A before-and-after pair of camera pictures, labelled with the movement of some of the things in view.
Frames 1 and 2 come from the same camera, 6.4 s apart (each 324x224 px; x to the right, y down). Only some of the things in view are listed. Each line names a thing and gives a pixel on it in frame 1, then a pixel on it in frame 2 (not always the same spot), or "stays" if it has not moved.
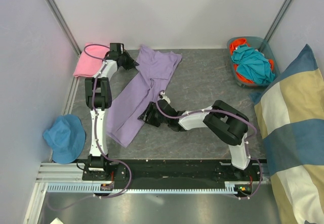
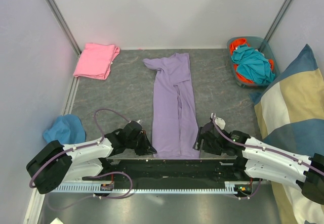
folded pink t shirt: (90, 59) stays
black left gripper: (131, 63) → (146, 147)
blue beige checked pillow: (290, 109) stays
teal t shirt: (252, 64) stays
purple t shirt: (140, 87) → (174, 131)
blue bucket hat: (66, 135) stays
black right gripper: (144, 117) → (204, 146)
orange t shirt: (234, 44) stays
